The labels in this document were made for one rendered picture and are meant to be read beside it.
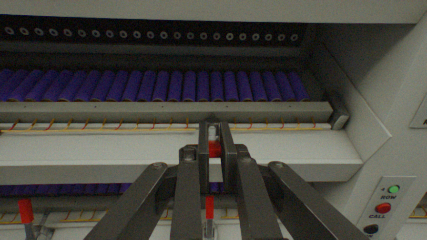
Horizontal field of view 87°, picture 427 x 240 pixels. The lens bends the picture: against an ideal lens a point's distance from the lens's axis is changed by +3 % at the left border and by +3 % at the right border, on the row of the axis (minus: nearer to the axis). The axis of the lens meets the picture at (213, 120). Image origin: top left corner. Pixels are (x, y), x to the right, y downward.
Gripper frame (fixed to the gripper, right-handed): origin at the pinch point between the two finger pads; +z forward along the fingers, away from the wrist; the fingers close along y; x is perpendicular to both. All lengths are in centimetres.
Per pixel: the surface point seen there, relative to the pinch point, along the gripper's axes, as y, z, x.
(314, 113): 13.4, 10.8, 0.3
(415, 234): 34.9, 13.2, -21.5
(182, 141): -3.5, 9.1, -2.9
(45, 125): -20.4, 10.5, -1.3
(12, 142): -23.4, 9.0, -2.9
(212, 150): -0.2, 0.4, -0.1
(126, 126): -10.7, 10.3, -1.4
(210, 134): -0.1, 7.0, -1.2
